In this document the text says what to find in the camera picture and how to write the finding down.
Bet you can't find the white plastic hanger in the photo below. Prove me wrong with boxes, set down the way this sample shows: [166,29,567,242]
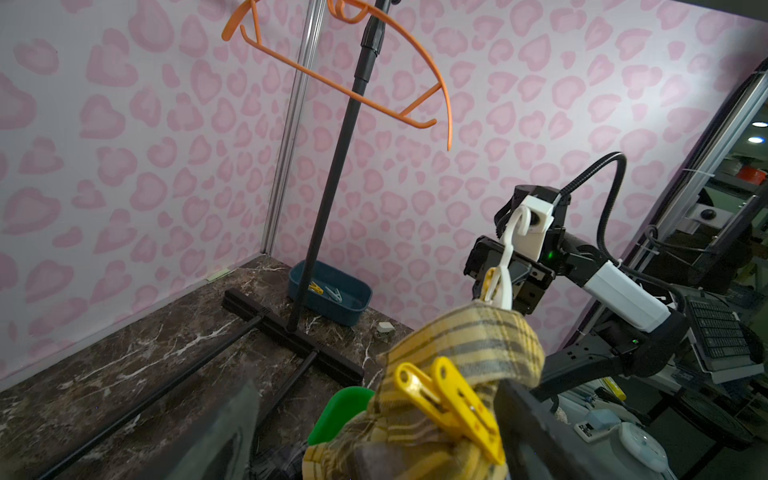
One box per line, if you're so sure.
[480,211,515,311]

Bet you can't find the black clothes rack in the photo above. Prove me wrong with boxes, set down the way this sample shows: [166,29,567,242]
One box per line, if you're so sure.
[37,1,393,479]

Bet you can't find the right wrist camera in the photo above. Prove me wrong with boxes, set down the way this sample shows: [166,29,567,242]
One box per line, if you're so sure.
[511,195,554,261]

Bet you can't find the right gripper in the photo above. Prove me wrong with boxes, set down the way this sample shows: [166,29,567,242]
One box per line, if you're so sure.
[463,235,555,315]

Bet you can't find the dark teal plastic bin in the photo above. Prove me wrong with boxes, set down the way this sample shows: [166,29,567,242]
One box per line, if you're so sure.
[302,261,373,327]

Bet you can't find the green plastic basket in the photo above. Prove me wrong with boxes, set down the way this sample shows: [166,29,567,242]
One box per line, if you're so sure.
[307,386,375,446]

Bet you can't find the orange plastic hanger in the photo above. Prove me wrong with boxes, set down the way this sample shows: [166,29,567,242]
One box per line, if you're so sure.
[220,0,454,152]

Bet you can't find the yellow clothespin in bin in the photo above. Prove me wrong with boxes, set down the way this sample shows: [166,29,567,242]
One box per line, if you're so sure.
[308,282,324,295]

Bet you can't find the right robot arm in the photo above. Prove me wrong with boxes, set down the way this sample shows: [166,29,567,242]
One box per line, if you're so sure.
[464,152,690,401]

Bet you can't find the teal clothespin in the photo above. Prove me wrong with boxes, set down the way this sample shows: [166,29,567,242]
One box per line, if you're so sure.
[324,287,343,303]

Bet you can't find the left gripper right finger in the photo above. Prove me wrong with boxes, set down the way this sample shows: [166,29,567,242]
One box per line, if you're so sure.
[494,380,611,479]

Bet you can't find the yellow plaid shirt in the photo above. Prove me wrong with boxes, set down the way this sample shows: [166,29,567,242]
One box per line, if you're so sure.
[302,301,545,479]

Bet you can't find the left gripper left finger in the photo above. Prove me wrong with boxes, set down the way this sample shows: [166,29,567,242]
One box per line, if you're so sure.
[136,379,260,480]

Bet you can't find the yellow clothespin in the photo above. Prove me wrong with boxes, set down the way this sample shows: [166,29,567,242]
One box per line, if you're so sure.
[395,357,506,465]
[308,282,324,295]

